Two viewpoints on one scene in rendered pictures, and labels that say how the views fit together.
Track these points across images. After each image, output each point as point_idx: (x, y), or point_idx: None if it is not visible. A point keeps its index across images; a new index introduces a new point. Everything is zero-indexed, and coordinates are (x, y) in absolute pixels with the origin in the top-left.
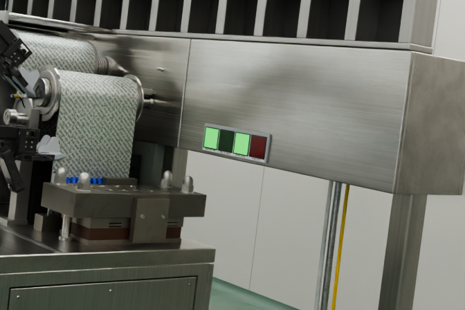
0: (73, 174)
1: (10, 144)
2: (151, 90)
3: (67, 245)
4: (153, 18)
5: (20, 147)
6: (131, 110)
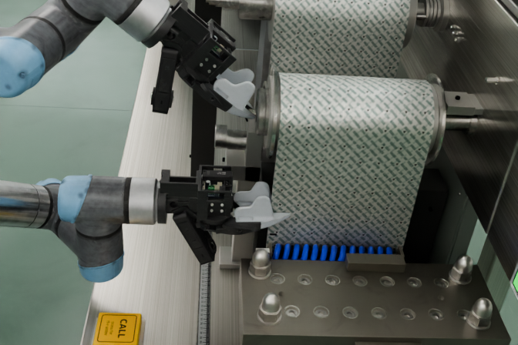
0: (303, 237)
1: (188, 204)
2: (472, 108)
3: None
4: None
5: (199, 215)
6: (418, 152)
